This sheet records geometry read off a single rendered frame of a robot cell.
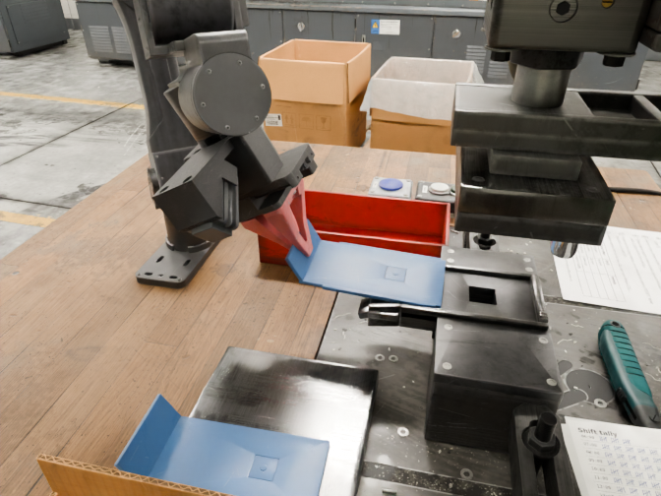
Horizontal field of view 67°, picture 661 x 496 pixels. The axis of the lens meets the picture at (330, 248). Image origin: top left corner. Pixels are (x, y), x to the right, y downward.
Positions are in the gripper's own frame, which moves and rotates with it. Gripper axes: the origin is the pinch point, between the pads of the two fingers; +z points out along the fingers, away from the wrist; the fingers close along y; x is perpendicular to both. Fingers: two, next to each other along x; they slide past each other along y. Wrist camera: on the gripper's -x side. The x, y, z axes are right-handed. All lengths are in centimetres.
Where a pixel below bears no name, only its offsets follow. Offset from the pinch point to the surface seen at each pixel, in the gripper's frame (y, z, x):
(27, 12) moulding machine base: -479, -133, 490
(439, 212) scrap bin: 7.4, 14.0, 23.0
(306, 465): 1.5, 8.6, -19.1
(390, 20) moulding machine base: -86, 52, 439
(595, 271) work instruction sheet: 24.5, 27.8, 19.4
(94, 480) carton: -8.6, -1.3, -25.7
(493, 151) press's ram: 21.4, -5.5, -4.3
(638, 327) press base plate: 27.4, 28.1, 8.5
